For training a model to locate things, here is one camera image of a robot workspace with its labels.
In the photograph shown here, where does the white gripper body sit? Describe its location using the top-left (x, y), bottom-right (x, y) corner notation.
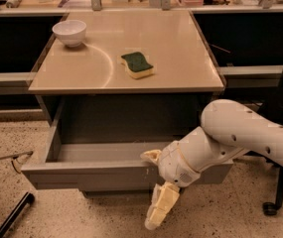
top-left (158, 141), bottom-right (201, 187)

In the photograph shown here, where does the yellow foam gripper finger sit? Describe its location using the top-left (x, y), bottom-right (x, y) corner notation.
top-left (145, 181), bottom-right (180, 230)
top-left (140, 150), bottom-right (162, 165)

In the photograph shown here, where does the grey top drawer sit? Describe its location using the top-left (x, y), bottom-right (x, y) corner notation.
top-left (21, 97), bottom-right (234, 192)

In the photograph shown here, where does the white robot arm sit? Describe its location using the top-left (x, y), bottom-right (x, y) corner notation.
top-left (141, 99), bottom-right (283, 230)

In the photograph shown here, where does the green and yellow sponge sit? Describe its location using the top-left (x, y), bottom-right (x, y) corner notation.
top-left (121, 52), bottom-right (154, 79)

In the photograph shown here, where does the white ceramic bowl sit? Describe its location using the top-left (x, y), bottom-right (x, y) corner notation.
top-left (53, 20), bottom-right (86, 47)

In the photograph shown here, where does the black stand leg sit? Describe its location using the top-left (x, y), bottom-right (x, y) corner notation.
top-left (0, 192), bottom-right (35, 238)

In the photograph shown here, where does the thin metal rod with cable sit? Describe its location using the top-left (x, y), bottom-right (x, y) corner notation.
top-left (0, 151), bottom-right (34, 161)

